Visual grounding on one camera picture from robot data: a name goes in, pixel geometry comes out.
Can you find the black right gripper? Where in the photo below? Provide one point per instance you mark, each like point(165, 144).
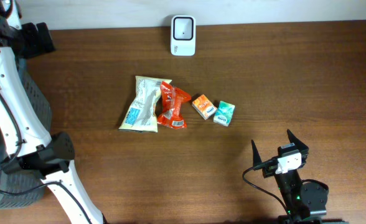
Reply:
point(301, 147)

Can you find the orange snack packet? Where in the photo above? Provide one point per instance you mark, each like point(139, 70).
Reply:
point(172, 99)

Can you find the orange tissue pack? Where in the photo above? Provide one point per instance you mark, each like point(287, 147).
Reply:
point(204, 107)

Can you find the teal tissue pack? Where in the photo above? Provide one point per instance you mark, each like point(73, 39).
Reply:
point(224, 113)

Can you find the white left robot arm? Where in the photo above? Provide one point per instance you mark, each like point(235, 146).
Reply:
point(31, 158)

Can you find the cream chips bag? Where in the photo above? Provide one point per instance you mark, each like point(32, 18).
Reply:
point(141, 116)

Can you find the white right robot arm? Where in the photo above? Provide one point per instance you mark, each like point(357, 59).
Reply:
point(303, 200)

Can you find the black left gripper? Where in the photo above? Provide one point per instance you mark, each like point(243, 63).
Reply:
point(39, 46)

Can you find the white barcode scanner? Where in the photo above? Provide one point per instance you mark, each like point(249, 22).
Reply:
point(183, 35)

